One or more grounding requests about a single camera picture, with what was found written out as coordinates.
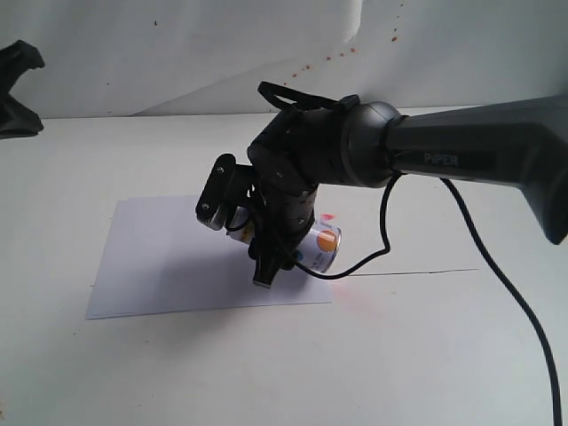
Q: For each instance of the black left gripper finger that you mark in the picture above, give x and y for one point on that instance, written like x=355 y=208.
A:
x=18 y=121

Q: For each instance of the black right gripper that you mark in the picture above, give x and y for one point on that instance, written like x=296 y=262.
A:
x=281 y=221

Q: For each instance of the white dotted spray paint can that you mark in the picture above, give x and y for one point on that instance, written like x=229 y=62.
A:
x=316 y=251

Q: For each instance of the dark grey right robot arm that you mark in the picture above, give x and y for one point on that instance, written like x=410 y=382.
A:
x=317 y=141

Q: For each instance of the white backdrop sheet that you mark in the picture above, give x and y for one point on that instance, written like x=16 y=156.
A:
x=121 y=58

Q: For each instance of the white paper sheet stack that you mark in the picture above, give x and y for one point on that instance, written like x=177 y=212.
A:
x=159 y=259

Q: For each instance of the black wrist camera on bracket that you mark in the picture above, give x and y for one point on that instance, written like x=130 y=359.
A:
x=224 y=201

